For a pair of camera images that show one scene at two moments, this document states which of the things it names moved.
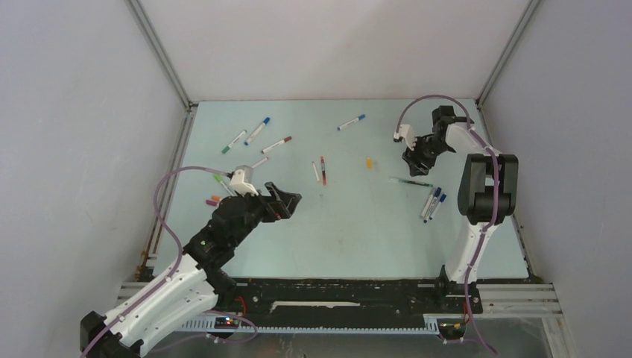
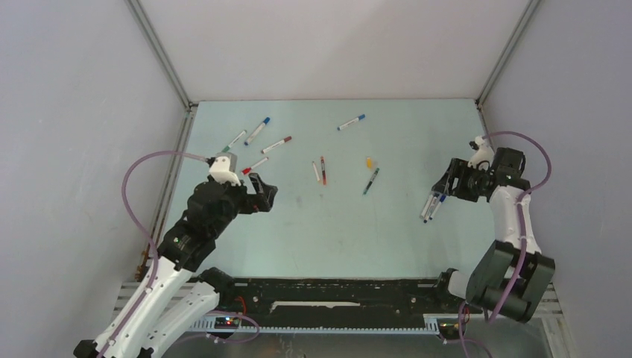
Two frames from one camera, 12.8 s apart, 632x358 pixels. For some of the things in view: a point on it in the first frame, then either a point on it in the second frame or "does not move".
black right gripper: [414, 160] to [457, 168]
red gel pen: [323, 171] does not move
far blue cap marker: [361, 117] does not move
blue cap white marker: [257, 130] does not move
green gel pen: [427, 184] to [370, 182]
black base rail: [349, 299] does not move
